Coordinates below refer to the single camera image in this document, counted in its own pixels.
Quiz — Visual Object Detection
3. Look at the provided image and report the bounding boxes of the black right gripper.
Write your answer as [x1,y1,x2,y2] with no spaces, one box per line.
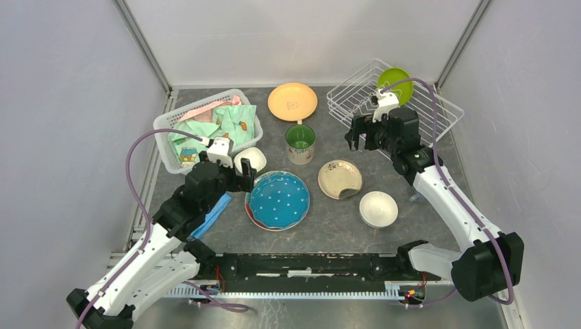
[345,114,399,156]

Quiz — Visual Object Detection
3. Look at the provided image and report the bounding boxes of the lime green plate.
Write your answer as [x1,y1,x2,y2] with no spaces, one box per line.
[377,67,415,106]

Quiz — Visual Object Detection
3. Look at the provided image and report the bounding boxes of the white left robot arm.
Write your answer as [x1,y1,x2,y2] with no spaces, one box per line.
[66,158,257,328]

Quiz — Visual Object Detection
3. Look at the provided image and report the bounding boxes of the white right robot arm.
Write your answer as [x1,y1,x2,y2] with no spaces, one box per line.
[345,108,524,305]

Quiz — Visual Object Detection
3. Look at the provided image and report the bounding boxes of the blue dotted plate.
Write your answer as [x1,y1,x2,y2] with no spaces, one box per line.
[247,173,310,230]

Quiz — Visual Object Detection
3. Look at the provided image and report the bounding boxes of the teal rimmed red plate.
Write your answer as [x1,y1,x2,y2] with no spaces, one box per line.
[244,170,311,232]

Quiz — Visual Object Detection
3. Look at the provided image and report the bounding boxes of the green printed cloth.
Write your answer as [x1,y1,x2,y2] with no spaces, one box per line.
[168,104,256,167]

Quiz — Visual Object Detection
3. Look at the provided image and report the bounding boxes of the blue printed cloth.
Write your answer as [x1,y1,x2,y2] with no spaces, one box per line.
[189,193,232,239]

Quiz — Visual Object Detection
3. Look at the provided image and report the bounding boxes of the green interior mug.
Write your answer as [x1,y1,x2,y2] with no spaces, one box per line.
[285,120,316,165]

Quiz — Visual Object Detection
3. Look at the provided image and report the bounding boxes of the white plastic basket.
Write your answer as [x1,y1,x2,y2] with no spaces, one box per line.
[153,89,263,174]

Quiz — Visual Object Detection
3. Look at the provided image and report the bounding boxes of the pink cloth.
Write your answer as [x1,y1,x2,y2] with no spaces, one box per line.
[178,96,242,122]

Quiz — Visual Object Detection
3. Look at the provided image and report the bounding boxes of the orange plate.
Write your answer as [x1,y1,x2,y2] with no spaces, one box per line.
[267,83,318,124]

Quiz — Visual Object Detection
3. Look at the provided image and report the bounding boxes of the white round bowl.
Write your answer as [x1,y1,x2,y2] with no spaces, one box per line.
[359,191,399,228]

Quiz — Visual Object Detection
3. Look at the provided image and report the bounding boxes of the small white blue cup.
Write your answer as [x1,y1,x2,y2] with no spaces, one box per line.
[409,193,427,203]

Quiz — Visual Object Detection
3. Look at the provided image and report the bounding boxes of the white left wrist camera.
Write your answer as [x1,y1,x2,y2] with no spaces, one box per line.
[198,136,234,168]

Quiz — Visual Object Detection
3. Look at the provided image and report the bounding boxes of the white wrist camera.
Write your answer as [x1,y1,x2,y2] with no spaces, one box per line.
[198,136,234,168]
[372,89,399,123]

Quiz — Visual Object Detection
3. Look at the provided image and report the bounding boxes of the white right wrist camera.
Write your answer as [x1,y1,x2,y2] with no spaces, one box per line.
[372,89,399,123]

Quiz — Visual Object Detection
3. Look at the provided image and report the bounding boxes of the white wire dish rack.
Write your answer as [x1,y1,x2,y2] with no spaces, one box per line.
[326,59,465,170]

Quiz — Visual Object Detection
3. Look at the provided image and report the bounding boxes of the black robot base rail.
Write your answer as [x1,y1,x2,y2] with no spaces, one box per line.
[184,240,439,293]

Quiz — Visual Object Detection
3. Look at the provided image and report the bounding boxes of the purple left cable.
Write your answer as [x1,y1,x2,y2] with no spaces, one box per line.
[75,128,205,329]

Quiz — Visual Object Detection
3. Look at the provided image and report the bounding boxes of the aluminium corner post right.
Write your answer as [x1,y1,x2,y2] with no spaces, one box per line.
[434,0,493,90]

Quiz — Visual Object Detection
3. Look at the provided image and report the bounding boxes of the aluminium corner post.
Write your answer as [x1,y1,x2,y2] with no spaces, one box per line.
[434,0,493,90]
[112,0,173,93]

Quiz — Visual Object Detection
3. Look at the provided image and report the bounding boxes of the aluminium corner post left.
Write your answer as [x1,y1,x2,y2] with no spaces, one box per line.
[112,0,173,93]

